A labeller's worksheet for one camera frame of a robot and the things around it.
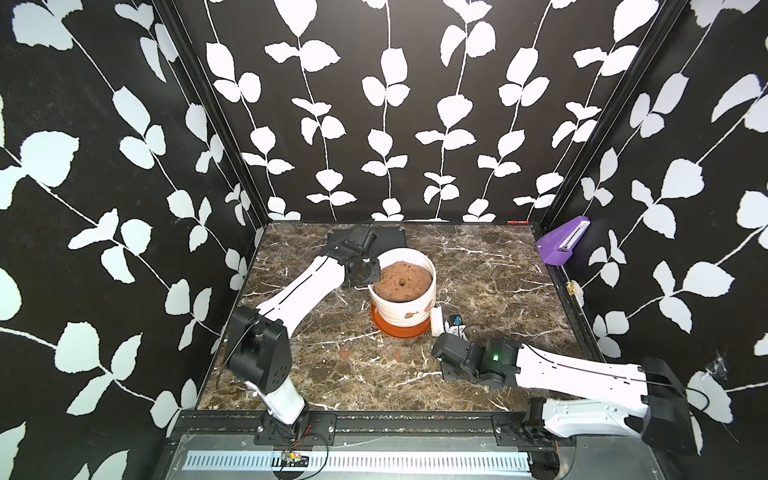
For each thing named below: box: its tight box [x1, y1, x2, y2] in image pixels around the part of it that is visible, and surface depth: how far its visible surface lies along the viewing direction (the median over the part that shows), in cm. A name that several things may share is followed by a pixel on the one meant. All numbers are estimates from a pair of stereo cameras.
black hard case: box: [326, 224, 407, 259], surface depth 70 cm
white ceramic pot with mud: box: [368, 247, 437, 327], surface depth 89 cm
